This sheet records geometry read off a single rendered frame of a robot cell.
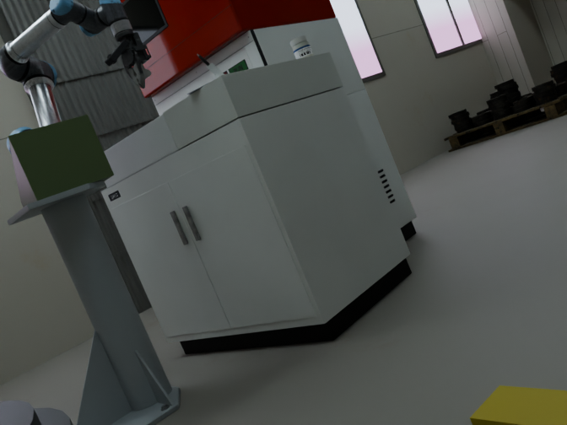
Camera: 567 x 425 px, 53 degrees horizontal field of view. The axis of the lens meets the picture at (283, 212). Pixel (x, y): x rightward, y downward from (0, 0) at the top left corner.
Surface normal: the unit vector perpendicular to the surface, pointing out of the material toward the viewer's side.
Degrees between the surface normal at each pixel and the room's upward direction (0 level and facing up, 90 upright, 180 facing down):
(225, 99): 90
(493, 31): 90
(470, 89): 90
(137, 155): 90
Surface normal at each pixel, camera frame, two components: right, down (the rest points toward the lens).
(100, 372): 0.58, -0.17
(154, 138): -0.62, 0.33
